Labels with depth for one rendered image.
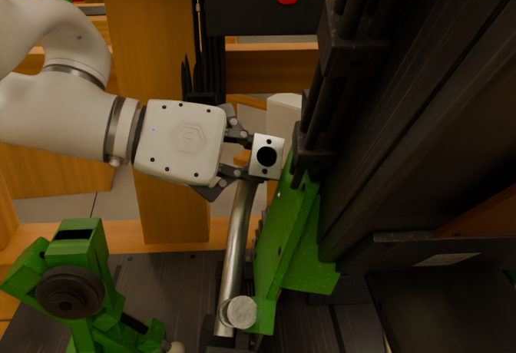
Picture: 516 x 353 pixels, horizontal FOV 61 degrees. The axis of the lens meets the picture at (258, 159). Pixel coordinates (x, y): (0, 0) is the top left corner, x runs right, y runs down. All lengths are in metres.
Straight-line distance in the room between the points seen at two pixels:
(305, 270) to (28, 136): 0.35
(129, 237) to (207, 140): 0.53
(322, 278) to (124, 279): 0.46
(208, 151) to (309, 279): 0.20
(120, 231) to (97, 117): 0.55
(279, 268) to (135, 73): 0.44
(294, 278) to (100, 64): 0.35
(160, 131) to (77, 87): 0.11
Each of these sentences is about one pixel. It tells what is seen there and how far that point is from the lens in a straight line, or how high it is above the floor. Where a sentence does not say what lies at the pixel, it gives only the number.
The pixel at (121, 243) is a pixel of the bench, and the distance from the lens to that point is 1.01.
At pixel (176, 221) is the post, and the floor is 0.94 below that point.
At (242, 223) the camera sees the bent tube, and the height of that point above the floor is 1.10.
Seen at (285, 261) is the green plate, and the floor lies 1.17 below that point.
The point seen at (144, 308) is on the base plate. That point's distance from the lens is 0.84.
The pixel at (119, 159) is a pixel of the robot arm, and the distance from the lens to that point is 0.54.
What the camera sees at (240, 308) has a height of 1.09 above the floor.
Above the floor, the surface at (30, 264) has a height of 1.15.
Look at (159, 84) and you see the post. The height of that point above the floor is 1.24.
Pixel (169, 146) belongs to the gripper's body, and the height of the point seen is 1.27.
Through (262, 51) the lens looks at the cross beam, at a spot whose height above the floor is 1.27.
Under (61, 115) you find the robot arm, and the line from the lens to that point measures 0.54.
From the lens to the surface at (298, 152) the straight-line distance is 0.38.
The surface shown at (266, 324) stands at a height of 1.09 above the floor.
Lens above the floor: 1.51
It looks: 30 degrees down
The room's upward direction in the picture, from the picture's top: straight up
